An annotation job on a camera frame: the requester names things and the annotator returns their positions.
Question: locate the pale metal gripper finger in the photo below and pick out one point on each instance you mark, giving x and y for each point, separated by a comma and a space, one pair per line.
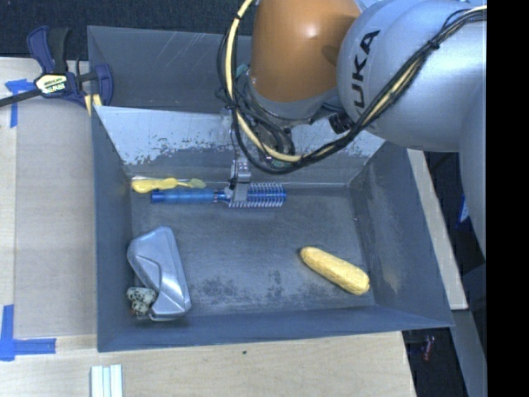
233, 182
241, 194

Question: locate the grey metal bin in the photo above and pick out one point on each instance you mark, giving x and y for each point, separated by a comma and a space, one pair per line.
256, 242

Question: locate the yellow rubber toy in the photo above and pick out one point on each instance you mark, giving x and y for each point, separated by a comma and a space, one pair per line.
151, 185

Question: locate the silver foil packet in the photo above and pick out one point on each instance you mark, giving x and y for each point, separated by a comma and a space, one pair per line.
161, 271

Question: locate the yellow corn cob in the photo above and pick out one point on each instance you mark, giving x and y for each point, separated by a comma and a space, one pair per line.
335, 270

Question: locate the spotted cream toy animal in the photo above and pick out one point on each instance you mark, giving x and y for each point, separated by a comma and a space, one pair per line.
139, 298

